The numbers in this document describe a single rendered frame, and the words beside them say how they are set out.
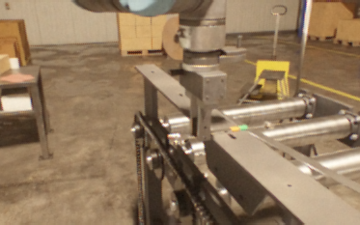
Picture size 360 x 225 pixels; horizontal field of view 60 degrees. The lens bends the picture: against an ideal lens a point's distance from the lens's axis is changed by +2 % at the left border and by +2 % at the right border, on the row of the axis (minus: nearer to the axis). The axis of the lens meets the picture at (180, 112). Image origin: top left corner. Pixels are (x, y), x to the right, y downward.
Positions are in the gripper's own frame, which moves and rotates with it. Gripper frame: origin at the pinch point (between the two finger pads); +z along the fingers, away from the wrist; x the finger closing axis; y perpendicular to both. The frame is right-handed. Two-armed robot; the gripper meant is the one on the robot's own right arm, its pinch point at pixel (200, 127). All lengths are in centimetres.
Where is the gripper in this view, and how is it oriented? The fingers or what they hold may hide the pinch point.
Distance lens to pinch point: 67.5
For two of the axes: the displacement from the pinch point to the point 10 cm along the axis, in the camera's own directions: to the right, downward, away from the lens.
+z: 0.0, 9.4, 3.5
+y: -9.4, 1.3, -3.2
